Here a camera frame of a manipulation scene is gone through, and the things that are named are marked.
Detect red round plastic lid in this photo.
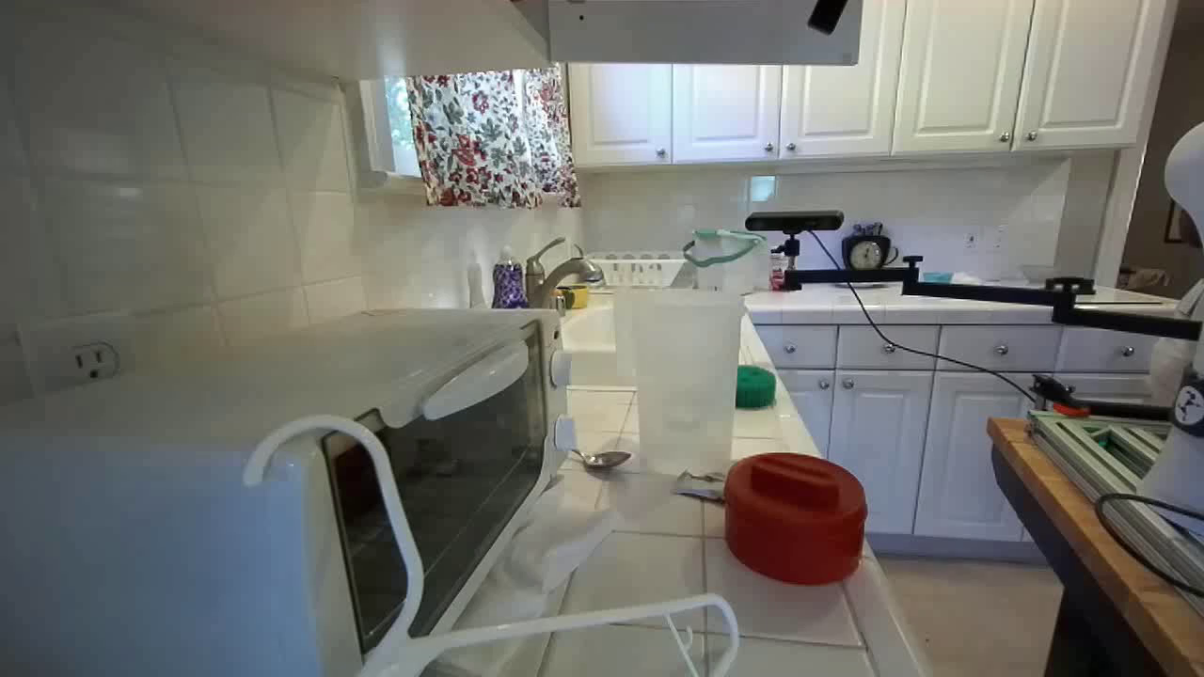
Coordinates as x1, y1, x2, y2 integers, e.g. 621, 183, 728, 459
722, 447, 875, 591

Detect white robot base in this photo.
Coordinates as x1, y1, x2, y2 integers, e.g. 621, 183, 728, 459
1134, 122, 1204, 532

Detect white open cabinet door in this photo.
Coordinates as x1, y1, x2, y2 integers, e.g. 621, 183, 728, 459
512, 0, 865, 69

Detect white dish rack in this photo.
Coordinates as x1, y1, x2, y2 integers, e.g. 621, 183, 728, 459
587, 252, 694, 293

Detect metal kitchen faucet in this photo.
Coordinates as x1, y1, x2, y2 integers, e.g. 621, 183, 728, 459
525, 234, 605, 311

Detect translucent plastic pitcher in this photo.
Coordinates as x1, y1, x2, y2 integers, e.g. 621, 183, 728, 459
610, 285, 752, 482

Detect purple soap bottle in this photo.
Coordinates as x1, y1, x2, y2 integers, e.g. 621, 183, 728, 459
490, 252, 530, 311

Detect metal spoon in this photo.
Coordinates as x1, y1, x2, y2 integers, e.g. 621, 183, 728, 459
577, 400, 641, 479

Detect clear bowl with green rim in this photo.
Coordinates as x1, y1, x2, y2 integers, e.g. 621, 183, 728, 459
683, 227, 771, 299

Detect green round scrubber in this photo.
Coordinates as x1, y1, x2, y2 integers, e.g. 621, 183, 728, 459
735, 362, 784, 413

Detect floral curtain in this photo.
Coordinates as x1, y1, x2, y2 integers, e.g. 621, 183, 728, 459
407, 66, 584, 210

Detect small dark table clock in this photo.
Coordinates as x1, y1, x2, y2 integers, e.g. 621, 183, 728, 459
841, 224, 897, 278

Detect white lower kitchen cabinets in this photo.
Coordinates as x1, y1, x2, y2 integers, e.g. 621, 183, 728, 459
750, 320, 1168, 551

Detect white kitchen cabinets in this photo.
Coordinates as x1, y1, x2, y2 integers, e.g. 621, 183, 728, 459
750, 320, 1168, 551
566, 0, 1177, 175

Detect white upper kitchen cabinets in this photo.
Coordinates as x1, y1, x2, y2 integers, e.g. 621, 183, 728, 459
566, 0, 1177, 175

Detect white microwave oven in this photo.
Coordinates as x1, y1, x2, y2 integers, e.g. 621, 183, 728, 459
0, 305, 584, 677

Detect orange black clamp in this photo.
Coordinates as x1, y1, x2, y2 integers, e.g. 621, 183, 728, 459
1033, 372, 1094, 424

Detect wooden table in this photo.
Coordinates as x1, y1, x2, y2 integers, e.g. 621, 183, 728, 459
987, 413, 1204, 677

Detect black bar camera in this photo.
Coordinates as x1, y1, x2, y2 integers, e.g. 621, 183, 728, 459
740, 207, 846, 237

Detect black camera cable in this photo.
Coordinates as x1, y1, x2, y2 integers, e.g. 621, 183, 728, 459
806, 227, 1055, 412

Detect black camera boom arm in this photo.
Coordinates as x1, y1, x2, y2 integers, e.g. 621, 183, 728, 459
768, 231, 1204, 345

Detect white wall outlet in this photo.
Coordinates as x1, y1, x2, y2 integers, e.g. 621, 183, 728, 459
15, 315, 136, 395

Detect green metal frame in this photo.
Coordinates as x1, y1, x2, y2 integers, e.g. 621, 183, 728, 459
1029, 405, 1204, 593

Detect black cable on table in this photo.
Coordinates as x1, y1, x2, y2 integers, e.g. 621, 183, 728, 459
1090, 488, 1204, 602

